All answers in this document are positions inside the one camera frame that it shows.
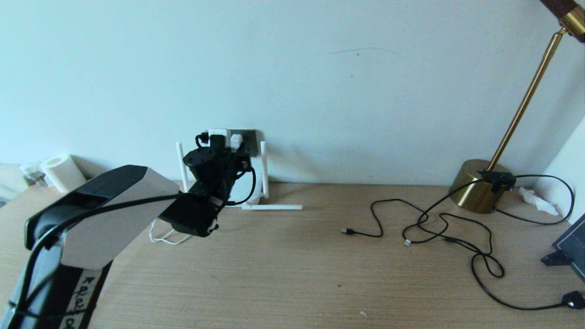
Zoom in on thin black USB cable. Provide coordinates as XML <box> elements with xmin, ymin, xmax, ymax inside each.
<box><xmin>341</xmin><ymin>199</ymin><xmax>451</xmax><ymax>247</ymax></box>

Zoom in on brass desk lamp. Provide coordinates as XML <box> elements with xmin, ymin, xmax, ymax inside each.
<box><xmin>449</xmin><ymin>0</ymin><xmax>585</xmax><ymax>214</ymax></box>

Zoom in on black plastic stand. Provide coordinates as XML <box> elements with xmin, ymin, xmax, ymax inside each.
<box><xmin>542</xmin><ymin>250</ymin><xmax>574</xmax><ymax>267</ymax></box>

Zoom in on black left camera cable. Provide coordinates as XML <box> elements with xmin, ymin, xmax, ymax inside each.
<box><xmin>9</xmin><ymin>132</ymin><xmax>256</xmax><ymax>320</ymax></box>

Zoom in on black cables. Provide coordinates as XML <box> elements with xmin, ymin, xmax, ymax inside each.
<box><xmin>418</xmin><ymin>170</ymin><xmax>585</xmax><ymax>312</ymax></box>

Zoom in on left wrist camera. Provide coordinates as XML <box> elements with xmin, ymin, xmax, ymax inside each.
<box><xmin>208</xmin><ymin>128</ymin><xmax>232</xmax><ymax>148</ymax></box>

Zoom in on white paper roll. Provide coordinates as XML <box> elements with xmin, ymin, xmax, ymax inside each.
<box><xmin>38</xmin><ymin>154</ymin><xmax>86</xmax><ymax>193</ymax></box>

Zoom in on white router with antennas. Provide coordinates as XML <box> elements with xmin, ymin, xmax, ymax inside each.
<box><xmin>176</xmin><ymin>142</ymin><xmax>303</xmax><ymax>211</ymax></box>

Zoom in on grey wall socket plate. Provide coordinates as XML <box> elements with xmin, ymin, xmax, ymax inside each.
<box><xmin>241</xmin><ymin>129</ymin><xmax>259</xmax><ymax>158</ymax></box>

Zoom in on crumpled white tissue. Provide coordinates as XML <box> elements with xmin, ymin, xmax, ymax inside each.
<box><xmin>520</xmin><ymin>187</ymin><xmax>560</xmax><ymax>217</ymax></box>

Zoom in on small clear jar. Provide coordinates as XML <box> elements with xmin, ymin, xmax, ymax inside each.
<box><xmin>18</xmin><ymin>161</ymin><xmax>46</xmax><ymax>188</ymax></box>

